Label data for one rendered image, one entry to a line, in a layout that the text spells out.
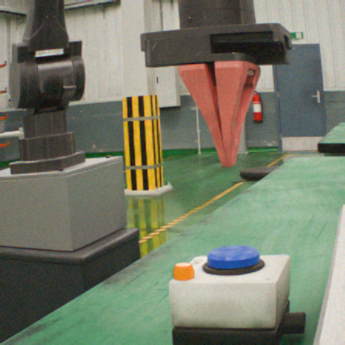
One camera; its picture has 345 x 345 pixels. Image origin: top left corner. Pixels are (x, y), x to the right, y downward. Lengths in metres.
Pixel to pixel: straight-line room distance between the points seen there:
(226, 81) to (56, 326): 0.26
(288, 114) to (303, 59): 1.14
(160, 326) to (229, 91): 0.21
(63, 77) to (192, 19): 0.45
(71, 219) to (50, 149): 0.11
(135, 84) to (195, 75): 6.56
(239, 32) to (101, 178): 0.52
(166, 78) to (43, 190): 11.22
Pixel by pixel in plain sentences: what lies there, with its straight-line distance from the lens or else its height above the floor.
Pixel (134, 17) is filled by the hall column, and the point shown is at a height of 2.05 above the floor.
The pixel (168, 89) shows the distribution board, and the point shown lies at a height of 1.28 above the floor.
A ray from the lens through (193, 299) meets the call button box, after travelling 0.44.
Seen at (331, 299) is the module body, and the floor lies 0.86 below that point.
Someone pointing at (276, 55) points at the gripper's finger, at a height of 1.00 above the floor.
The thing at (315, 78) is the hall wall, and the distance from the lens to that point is 11.59.
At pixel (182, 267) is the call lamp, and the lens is 0.44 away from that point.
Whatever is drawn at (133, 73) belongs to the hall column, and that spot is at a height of 1.37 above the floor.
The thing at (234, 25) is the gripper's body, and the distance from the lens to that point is 0.42.
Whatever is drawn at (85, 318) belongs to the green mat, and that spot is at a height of 0.78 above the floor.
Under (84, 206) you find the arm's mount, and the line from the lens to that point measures 0.85.
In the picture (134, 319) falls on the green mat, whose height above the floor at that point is 0.78.
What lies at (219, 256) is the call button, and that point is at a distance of 0.45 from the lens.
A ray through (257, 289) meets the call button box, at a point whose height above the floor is 0.83.
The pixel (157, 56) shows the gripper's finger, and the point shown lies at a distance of 0.42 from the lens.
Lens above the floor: 0.96
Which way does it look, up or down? 6 degrees down
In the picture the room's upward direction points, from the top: 3 degrees counter-clockwise
